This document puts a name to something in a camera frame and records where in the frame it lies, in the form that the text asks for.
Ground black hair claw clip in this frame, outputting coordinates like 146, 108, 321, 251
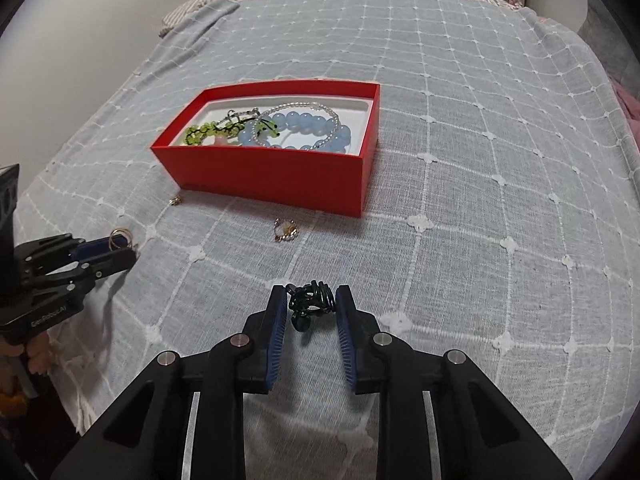
285, 281, 336, 333

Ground red cardboard box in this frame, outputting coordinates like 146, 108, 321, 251
151, 79, 381, 218

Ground blue bead bracelet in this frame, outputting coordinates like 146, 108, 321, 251
236, 110, 353, 155

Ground gold earring with chain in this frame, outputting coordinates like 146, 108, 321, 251
273, 218, 299, 243

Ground grey checked bed blanket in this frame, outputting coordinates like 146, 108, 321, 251
16, 0, 639, 479

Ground gold knot ring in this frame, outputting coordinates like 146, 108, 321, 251
107, 226, 135, 252

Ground green bead bracelet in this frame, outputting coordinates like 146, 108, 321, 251
182, 109, 281, 148

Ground white pearl bracelet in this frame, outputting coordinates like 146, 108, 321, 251
250, 101, 342, 151

